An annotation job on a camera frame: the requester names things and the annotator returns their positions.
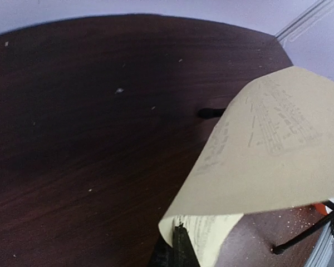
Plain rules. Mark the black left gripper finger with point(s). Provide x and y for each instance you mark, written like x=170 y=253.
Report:
x=179 y=254

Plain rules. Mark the yellow sheet music paper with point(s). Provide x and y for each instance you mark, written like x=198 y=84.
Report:
x=272 y=148

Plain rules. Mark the black music stand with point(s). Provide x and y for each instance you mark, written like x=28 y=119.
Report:
x=208 y=113

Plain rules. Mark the white ceramic bowl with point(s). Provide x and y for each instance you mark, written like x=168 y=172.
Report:
x=322 y=209

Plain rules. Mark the right aluminium corner post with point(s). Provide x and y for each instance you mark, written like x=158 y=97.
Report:
x=305 y=21

